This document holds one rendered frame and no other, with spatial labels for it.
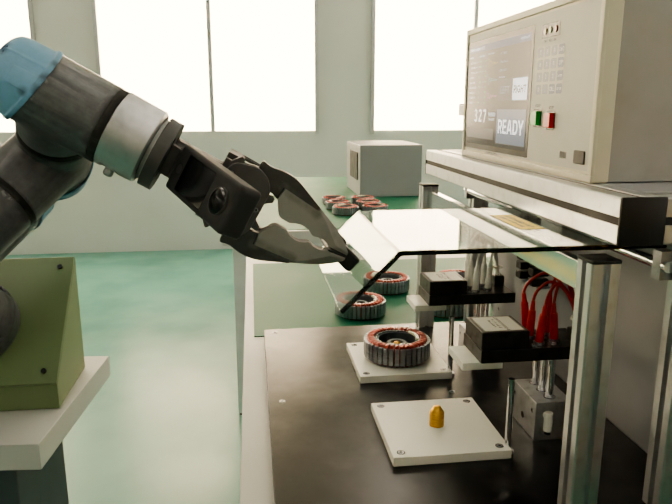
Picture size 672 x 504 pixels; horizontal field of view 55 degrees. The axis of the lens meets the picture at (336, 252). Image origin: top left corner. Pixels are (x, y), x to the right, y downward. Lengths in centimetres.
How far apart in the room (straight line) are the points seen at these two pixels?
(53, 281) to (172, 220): 448
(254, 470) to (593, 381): 42
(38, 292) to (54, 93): 57
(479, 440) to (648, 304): 27
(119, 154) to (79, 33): 505
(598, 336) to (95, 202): 521
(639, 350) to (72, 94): 72
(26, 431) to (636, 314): 85
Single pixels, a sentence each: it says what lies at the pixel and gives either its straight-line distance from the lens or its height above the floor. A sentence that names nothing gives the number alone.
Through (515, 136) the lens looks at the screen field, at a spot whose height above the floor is 116.
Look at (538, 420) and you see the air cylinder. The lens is 90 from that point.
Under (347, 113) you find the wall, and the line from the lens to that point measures 554.
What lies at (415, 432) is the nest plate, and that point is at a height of 78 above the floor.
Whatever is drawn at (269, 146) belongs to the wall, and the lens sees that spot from 549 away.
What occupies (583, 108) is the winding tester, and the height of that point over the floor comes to 119.
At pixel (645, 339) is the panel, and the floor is 91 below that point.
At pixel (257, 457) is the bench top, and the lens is 89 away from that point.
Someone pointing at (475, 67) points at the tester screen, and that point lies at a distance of 110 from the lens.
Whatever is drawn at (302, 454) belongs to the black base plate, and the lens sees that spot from 85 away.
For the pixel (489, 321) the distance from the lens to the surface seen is 87.
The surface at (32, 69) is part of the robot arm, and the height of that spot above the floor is 123.
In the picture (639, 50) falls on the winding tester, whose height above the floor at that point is 125.
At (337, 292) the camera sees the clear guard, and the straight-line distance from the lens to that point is 65.
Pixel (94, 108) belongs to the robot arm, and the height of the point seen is 119.
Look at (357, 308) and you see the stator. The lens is 136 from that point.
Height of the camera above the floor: 120
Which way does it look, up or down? 13 degrees down
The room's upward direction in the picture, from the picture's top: straight up
